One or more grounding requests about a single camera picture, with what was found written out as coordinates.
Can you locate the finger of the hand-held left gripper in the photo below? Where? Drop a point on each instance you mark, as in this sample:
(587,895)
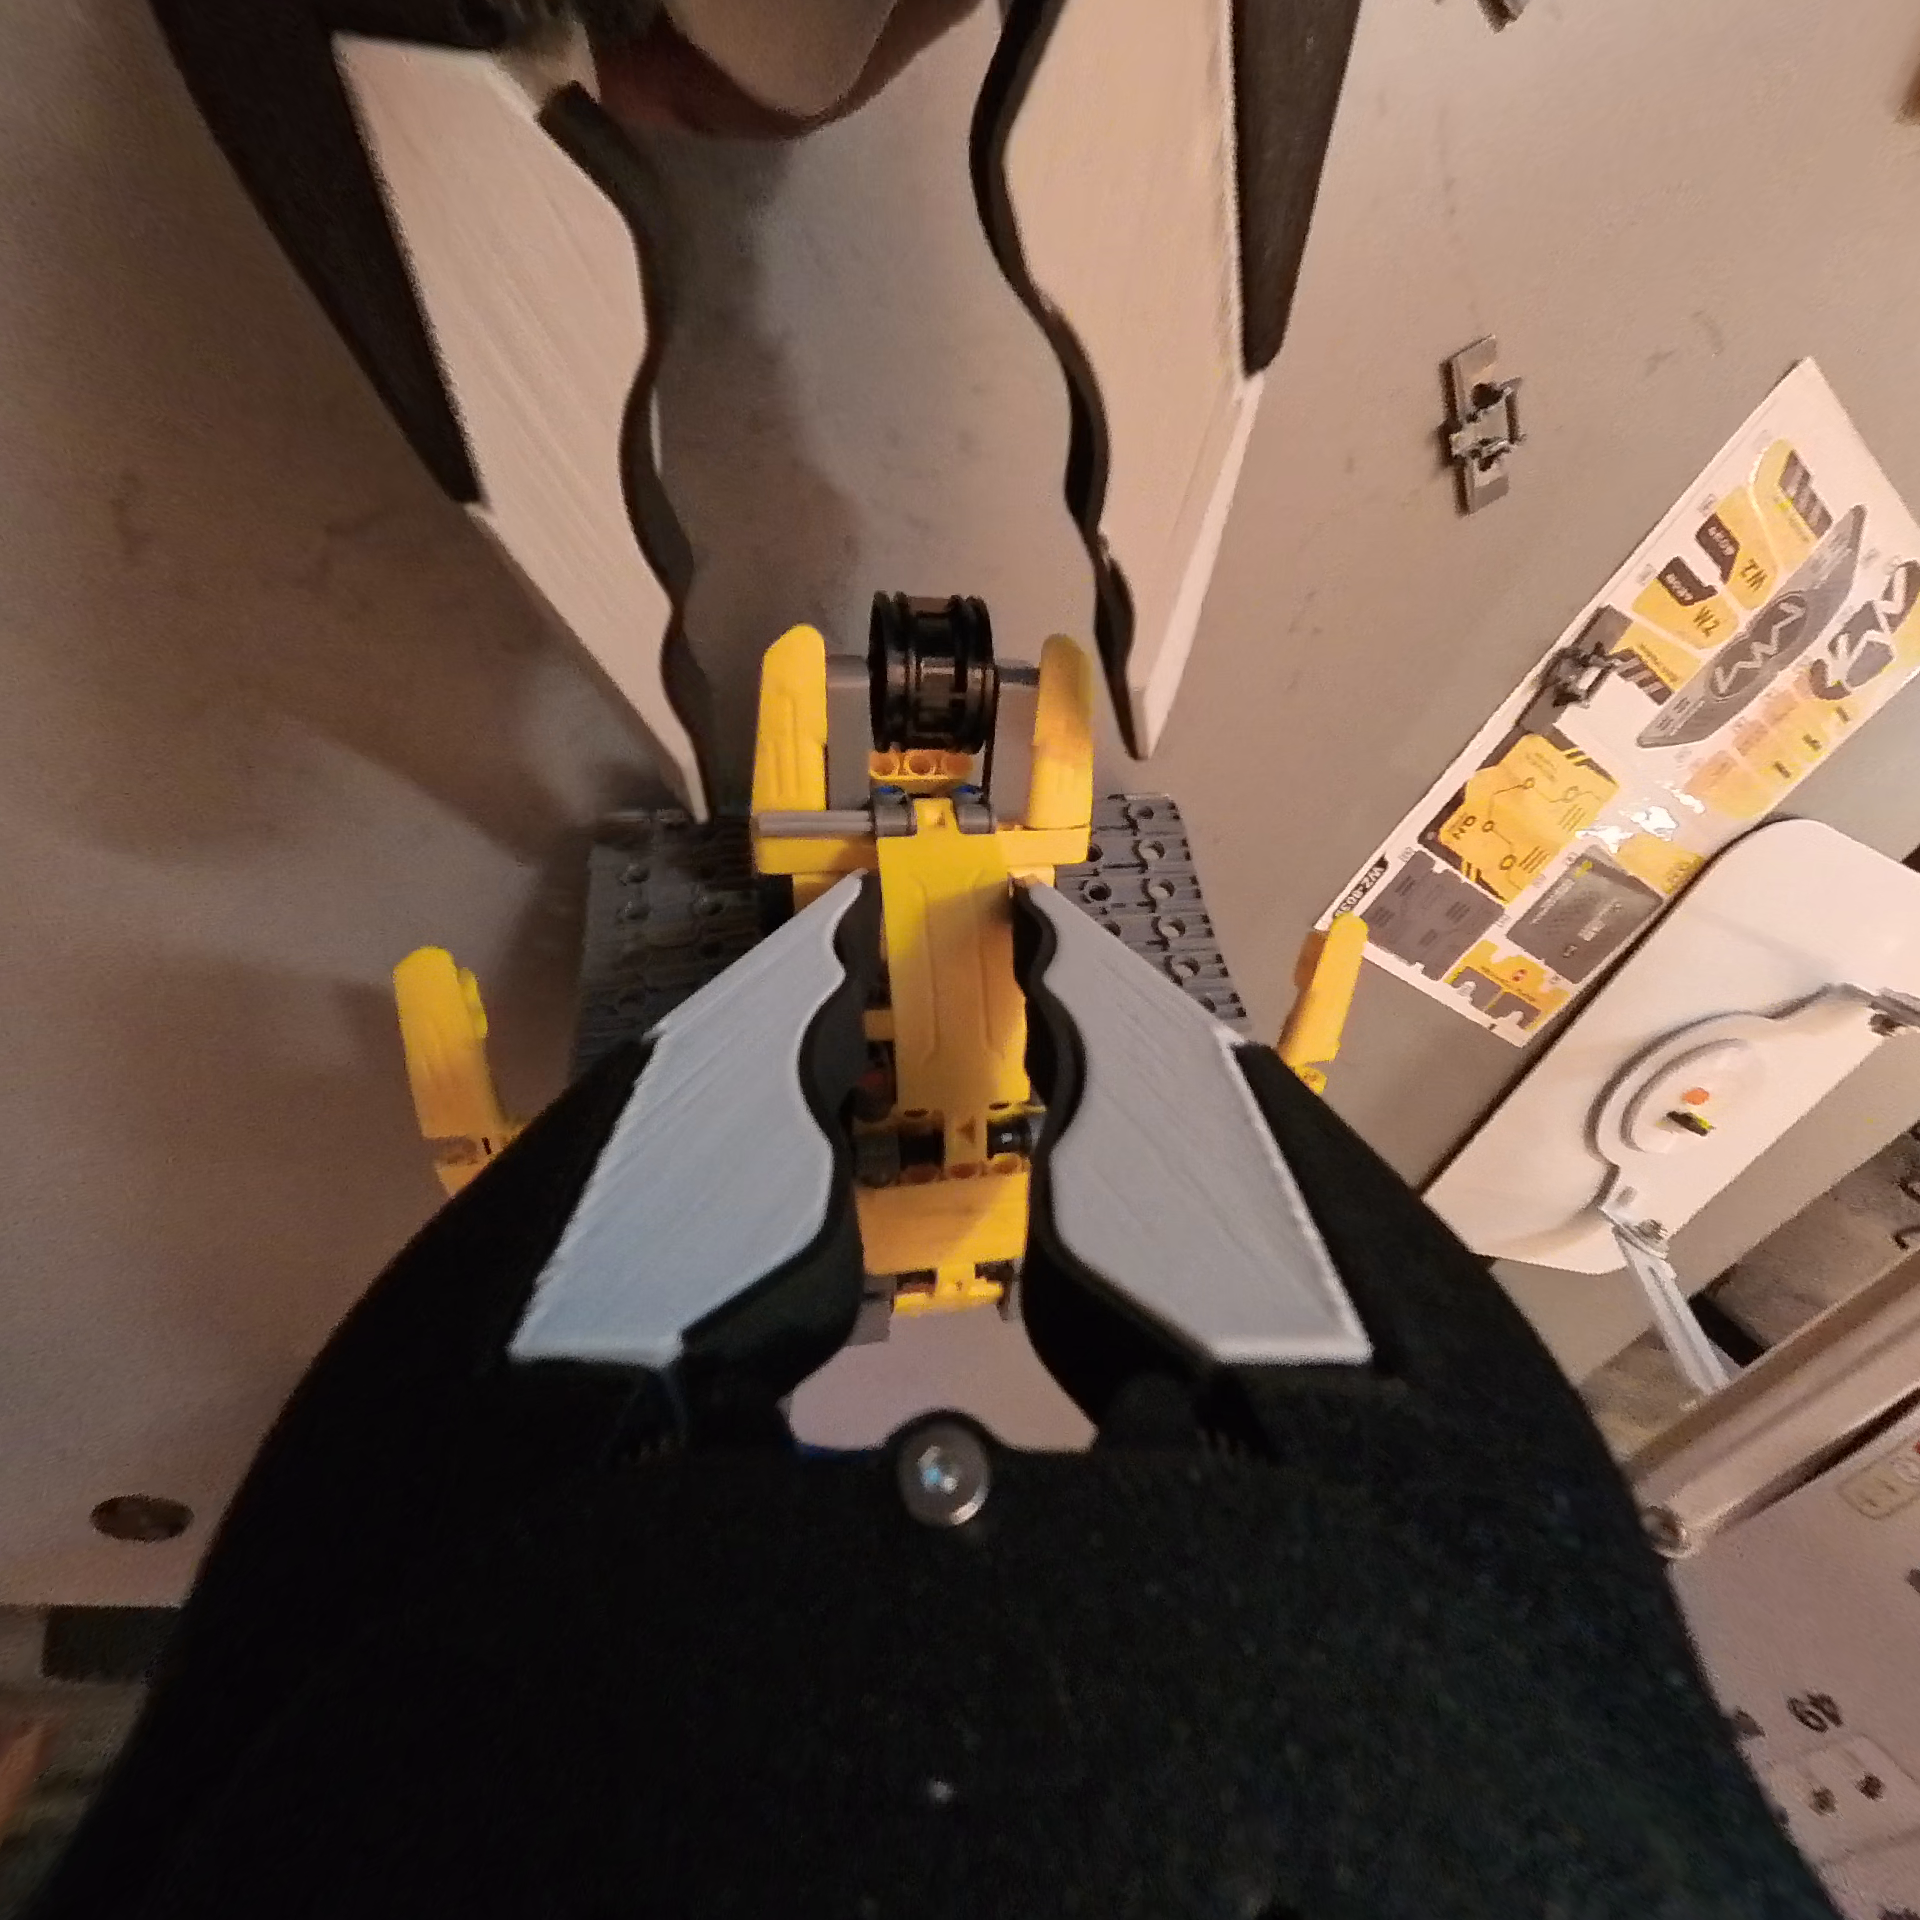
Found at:
(1155,301)
(512,344)

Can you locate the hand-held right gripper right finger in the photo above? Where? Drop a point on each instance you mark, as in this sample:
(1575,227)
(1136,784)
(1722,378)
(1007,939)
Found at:
(1200,1187)

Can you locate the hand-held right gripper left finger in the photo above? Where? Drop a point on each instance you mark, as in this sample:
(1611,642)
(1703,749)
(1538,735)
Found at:
(690,1187)

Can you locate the yellow tracked toy vehicle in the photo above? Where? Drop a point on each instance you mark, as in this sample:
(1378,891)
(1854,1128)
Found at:
(946,932)

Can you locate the instruction booklet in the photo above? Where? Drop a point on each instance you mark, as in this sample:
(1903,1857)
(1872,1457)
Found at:
(1859,1772)

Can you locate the person's left hand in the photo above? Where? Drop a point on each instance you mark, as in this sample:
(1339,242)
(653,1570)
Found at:
(783,60)

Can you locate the dark grey toy connector piece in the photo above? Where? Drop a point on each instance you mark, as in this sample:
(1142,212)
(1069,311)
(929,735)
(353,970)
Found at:
(1483,429)
(1591,674)

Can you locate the yellow sticker sheet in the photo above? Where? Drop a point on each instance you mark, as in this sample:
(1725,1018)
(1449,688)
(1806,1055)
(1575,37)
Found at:
(1515,810)

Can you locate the white book stand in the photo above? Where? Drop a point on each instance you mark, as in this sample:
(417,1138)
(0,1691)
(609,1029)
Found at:
(1771,932)

